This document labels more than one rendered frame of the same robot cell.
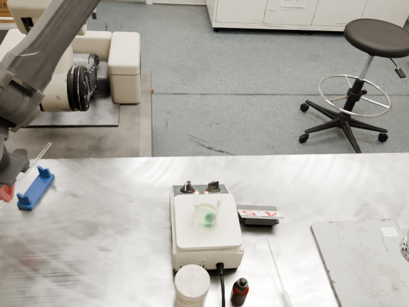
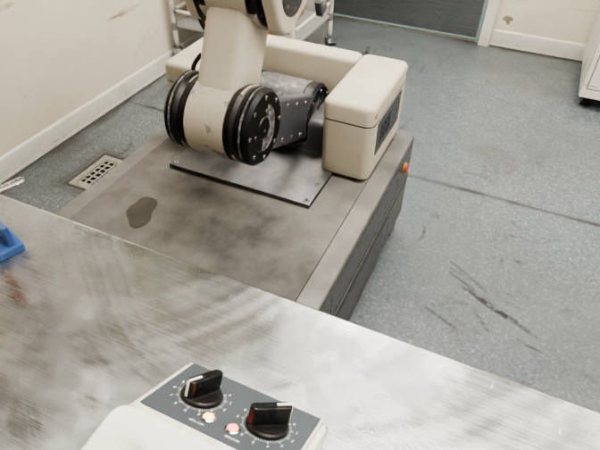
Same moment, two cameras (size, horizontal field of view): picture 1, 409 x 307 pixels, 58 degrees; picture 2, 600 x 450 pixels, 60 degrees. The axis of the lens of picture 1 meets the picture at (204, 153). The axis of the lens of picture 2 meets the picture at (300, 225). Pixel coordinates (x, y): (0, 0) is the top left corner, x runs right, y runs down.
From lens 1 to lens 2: 0.48 m
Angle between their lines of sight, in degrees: 25
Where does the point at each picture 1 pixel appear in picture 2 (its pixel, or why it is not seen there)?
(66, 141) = (219, 206)
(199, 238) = not seen: outside the picture
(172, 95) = (455, 189)
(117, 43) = (359, 71)
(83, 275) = not seen: outside the picture
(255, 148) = (577, 334)
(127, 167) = (159, 280)
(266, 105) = not seen: outside the picture
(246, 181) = (405, 433)
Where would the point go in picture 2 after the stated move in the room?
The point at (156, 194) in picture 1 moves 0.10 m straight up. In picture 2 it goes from (164, 366) to (145, 293)
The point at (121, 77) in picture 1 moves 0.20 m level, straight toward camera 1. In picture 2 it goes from (341, 126) to (315, 172)
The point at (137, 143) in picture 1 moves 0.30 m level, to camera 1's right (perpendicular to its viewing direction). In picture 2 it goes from (323, 246) to (451, 309)
